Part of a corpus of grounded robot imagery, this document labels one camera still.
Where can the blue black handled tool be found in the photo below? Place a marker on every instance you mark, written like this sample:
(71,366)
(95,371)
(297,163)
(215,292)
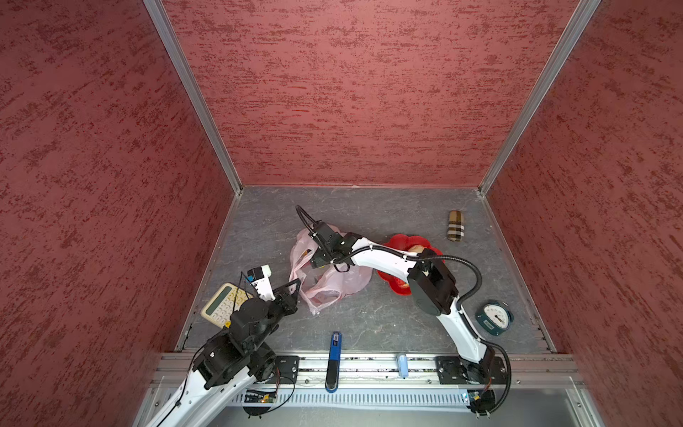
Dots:
(334,363)

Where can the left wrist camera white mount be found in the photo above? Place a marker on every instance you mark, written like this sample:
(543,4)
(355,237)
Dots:
(259,279)

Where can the small light blue cylinder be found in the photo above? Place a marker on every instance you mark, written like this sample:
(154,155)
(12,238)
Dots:
(402,363)

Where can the red flower-shaped plate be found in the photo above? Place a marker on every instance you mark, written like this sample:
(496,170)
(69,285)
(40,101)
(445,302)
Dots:
(396,279)

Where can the pink printed plastic bag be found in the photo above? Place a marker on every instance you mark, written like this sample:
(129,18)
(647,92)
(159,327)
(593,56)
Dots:
(321,287)

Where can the beige calculator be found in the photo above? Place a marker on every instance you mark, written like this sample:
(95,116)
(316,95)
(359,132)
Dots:
(224,302)

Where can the round teal gauge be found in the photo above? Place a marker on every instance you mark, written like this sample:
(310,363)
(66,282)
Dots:
(495,317)

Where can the aluminium corner post left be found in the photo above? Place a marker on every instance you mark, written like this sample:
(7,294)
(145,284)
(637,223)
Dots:
(164,27)

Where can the beige garlic bulb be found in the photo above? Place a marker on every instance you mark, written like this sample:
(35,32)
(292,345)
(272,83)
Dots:
(418,249)

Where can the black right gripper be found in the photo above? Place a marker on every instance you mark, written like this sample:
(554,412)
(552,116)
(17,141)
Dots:
(317,258)

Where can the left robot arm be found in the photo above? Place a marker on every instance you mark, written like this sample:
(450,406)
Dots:
(230,362)

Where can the aluminium corner post right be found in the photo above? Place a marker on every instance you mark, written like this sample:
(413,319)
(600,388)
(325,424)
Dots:
(567,41)

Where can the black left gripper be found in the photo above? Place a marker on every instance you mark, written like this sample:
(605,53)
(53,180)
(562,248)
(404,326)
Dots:
(289,303)

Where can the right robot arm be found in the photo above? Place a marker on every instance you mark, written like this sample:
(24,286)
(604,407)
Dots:
(432,285)

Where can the aluminium corner post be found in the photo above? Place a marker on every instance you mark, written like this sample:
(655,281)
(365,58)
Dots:
(164,27)
(567,41)

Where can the plaid fabric pouch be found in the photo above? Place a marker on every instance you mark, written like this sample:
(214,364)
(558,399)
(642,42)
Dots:
(456,229)

